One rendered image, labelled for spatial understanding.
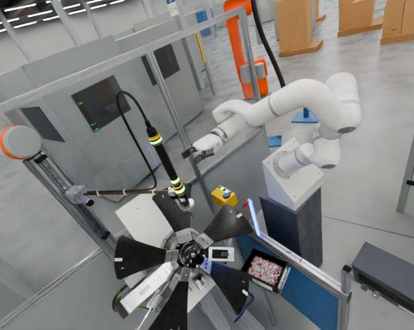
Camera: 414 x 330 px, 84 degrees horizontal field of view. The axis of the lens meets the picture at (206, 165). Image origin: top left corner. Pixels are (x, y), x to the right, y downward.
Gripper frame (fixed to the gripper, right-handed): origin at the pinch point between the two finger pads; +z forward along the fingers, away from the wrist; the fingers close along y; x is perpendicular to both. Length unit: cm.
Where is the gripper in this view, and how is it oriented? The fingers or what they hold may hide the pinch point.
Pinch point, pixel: (189, 157)
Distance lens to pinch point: 97.7
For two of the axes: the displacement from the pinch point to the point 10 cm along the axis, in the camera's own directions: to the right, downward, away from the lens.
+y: -6.1, -2.9, 7.4
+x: -3.0, -7.8, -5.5
